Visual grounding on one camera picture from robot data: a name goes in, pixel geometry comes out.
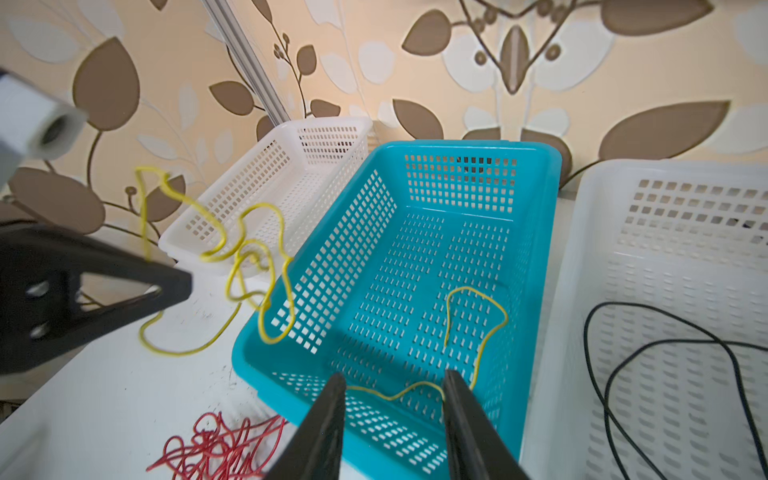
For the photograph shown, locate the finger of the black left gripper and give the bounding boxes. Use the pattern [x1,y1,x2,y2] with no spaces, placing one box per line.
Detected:
[1,223,193,375]

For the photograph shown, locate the teal plastic basket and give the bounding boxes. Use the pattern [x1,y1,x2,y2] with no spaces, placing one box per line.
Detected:
[232,141,562,479]

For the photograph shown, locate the white plastic basket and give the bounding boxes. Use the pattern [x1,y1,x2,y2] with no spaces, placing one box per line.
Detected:
[521,160,767,479]
[157,116,374,268]

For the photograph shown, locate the yellow cable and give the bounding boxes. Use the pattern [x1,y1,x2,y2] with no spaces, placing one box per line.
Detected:
[133,166,510,403]

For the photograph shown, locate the white plastic basket left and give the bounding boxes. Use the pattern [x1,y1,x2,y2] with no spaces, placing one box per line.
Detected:
[157,116,374,268]

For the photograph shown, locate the black cable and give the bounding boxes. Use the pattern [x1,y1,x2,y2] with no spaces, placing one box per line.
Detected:
[583,301,768,480]

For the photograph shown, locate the white plastic basket right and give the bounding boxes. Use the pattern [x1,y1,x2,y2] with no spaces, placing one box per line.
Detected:
[521,160,767,479]

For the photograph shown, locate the red cable with clip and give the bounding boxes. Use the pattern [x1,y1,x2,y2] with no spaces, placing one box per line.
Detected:
[145,410,289,480]

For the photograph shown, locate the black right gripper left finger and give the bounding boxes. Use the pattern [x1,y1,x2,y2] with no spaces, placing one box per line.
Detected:
[265,373,347,479]

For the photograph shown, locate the aluminium frame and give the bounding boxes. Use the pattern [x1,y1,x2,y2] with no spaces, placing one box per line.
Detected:
[202,0,291,126]

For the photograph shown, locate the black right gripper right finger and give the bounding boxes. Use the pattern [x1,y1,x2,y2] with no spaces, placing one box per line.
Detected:
[442,370,528,479]

